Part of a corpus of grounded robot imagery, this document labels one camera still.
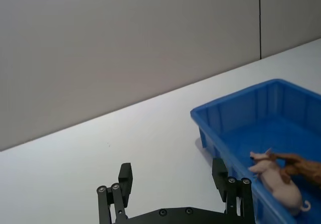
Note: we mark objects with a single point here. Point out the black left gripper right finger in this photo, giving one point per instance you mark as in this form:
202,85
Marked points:
220,181

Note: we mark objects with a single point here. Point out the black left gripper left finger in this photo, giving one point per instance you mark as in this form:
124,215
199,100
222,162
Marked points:
125,181

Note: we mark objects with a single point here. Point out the pink toy pig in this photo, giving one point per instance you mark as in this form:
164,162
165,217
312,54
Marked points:
283,188

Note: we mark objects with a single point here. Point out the blue plastic bin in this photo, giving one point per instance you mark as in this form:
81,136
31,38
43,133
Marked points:
276,131

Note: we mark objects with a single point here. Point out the brown toy animal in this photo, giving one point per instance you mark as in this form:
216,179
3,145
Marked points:
306,167

